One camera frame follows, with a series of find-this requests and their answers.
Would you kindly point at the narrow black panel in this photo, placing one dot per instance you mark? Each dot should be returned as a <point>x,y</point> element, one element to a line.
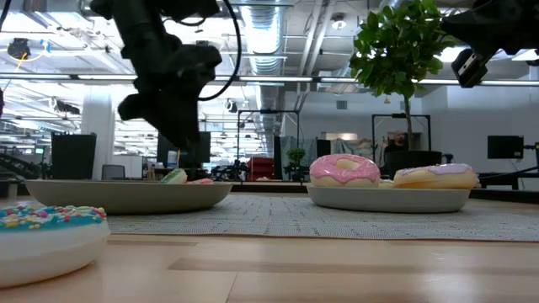
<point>323,148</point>

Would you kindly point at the black background rig frame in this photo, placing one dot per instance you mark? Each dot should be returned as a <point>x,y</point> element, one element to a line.
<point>423,115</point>
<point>269,111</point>

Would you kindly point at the tall black panel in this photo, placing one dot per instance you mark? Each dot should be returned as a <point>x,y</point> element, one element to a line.
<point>73,155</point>

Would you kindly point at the small black monitor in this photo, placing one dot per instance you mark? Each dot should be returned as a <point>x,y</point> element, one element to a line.
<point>505,147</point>

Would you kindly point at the large purple iced donut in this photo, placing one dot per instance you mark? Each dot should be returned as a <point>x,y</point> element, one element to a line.
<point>436,174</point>

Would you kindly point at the large beige-grey round plate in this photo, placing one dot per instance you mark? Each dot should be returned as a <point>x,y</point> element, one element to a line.
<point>126,198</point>

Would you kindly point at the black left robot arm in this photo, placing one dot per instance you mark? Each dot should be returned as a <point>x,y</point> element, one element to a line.
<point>139,21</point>

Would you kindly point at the red box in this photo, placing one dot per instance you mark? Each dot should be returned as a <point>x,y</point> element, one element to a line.
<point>260,168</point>

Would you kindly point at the green leafy plant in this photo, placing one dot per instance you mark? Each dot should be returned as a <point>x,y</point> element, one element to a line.
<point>396,46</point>

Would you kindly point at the small green iced donut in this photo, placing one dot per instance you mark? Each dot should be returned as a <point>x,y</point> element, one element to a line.
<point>174,176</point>

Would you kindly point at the large pink iced donut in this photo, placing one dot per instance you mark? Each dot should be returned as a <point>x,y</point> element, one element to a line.
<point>345,170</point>

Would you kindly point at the small blue sprinkled donut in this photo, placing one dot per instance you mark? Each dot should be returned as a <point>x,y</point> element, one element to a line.
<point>46,244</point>

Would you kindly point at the person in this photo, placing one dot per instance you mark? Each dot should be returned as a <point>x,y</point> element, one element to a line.
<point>396,143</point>

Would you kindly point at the small red-pink iced donut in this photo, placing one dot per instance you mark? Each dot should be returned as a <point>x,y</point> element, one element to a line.
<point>201,181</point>

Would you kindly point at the black computer monitor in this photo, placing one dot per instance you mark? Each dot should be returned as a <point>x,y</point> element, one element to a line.
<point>205,147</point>

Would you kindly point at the grey office chair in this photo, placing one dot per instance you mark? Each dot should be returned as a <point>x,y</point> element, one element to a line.
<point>113,172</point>

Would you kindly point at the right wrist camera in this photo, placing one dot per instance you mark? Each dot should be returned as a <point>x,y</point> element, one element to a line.
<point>468,67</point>

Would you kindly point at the small background potted plant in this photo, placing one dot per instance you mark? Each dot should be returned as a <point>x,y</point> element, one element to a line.
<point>296,156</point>

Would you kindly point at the black ceiling-hung device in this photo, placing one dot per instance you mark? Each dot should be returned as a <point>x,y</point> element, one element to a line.
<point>19,48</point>

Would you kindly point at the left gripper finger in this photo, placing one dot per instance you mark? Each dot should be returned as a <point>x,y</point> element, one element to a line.
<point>177,128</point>
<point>130,107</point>

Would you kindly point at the grey woven placemat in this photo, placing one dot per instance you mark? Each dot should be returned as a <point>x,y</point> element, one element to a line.
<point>273,219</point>

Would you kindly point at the light grey round plate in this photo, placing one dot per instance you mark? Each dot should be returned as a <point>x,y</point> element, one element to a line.
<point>387,201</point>

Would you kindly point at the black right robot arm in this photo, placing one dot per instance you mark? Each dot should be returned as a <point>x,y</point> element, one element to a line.
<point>526,21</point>

